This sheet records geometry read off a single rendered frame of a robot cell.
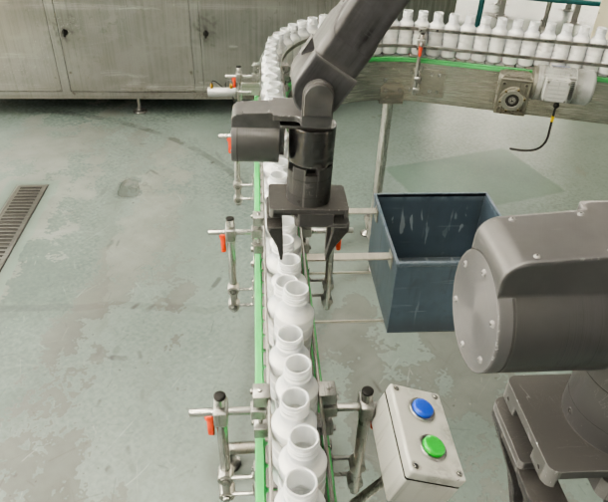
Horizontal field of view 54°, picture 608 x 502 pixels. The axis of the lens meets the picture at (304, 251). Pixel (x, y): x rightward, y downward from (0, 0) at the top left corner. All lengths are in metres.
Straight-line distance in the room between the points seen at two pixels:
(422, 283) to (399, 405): 0.62
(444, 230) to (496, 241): 1.45
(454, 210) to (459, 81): 0.97
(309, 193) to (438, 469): 0.38
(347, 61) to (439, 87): 1.90
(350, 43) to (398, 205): 1.01
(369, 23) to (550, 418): 0.45
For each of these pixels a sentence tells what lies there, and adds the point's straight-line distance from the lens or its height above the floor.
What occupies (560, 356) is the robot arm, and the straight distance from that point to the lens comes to 0.28.
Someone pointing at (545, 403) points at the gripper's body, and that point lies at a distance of 0.37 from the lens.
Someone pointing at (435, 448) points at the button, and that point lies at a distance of 0.80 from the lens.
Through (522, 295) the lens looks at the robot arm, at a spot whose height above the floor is 1.60.
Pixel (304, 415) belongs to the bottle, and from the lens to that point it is 0.77.
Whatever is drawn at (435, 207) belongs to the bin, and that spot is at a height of 0.90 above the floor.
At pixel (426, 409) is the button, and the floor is 1.12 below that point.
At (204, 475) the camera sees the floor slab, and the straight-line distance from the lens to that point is 2.11.
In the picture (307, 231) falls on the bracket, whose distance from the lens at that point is 1.20.
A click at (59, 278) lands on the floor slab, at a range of 2.98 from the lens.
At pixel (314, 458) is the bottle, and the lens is 0.74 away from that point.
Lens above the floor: 1.75
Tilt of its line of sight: 36 degrees down
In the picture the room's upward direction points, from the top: 2 degrees clockwise
